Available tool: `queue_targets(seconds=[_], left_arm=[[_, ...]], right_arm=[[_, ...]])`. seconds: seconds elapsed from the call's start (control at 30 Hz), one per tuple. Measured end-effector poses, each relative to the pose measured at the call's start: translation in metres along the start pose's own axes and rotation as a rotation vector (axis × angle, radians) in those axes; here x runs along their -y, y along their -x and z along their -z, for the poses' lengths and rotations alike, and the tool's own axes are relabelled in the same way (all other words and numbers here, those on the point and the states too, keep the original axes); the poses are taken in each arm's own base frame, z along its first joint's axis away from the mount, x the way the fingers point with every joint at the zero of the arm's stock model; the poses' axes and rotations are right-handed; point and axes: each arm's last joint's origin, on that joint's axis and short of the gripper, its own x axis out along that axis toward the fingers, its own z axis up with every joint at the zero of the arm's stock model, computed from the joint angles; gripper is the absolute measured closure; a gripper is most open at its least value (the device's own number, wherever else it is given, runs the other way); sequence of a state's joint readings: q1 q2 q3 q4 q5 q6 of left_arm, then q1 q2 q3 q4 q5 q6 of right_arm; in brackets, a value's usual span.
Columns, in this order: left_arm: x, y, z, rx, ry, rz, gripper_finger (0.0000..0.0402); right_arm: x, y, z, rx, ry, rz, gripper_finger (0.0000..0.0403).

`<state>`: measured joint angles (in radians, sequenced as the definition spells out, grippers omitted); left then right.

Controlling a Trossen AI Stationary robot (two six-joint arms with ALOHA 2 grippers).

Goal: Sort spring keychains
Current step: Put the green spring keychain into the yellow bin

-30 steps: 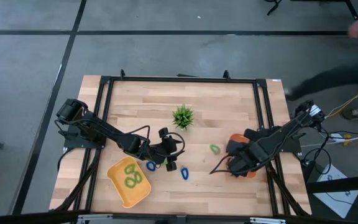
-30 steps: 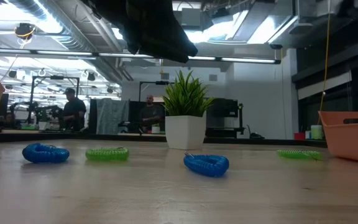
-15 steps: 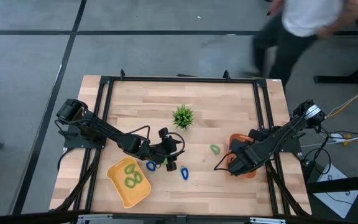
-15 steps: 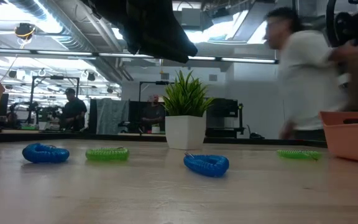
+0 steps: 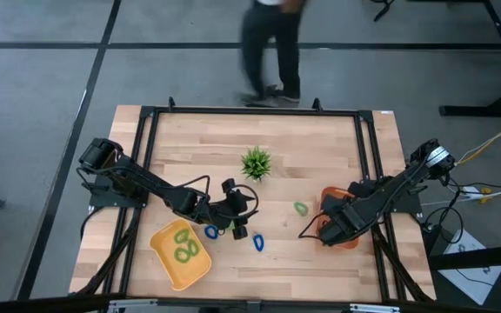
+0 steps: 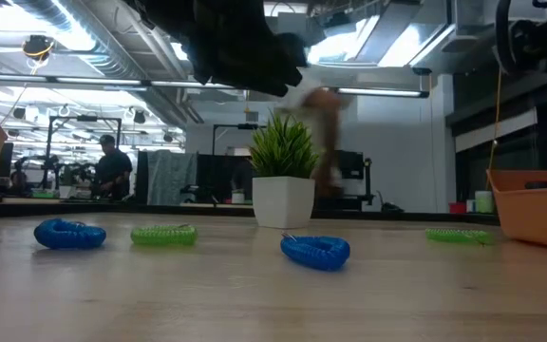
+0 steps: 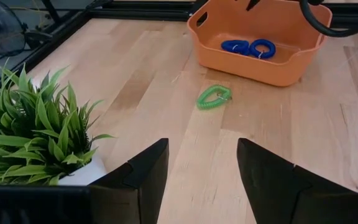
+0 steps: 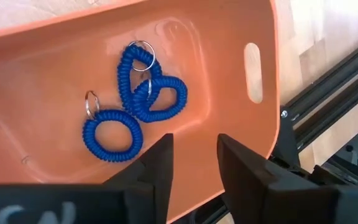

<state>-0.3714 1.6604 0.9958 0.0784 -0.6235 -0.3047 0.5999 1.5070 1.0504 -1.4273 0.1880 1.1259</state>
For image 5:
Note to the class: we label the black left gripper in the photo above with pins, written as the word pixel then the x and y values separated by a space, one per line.
pixel 226 213

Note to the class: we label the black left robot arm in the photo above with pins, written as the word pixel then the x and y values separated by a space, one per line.
pixel 146 180

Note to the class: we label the black rig crossbar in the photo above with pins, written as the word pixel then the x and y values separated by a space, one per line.
pixel 37 304

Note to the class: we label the black desk leg frame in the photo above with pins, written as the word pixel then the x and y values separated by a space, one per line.
pixel 472 111

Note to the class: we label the black stand leg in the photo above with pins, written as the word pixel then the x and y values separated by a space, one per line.
pixel 383 12

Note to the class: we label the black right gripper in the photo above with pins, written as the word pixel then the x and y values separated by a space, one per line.
pixel 342 221

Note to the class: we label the yellow plastic bin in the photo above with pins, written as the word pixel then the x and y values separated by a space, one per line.
pixel 189 274

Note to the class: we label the black metal bar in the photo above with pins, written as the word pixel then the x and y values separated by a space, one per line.
pixel 485 256

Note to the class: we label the white power plug block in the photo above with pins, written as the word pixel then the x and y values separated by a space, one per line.
pixel 471 191

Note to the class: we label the orange plastic bin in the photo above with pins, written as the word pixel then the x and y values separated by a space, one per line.
pixel 331 190

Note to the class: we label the black aluminium table frame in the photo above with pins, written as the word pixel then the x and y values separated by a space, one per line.
pixel 189 110

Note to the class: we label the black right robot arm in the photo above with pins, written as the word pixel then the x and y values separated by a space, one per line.
pixel 389 191

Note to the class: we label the silver metal bracket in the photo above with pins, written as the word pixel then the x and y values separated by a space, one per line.
pixel 372 308
pixel 133 303

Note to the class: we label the person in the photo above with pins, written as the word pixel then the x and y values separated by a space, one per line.
pixel 255 43

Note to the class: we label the small green potted plant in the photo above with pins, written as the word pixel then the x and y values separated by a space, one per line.
pixel 256 164

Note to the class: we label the white printed box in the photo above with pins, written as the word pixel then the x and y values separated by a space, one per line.
pixel 476 282

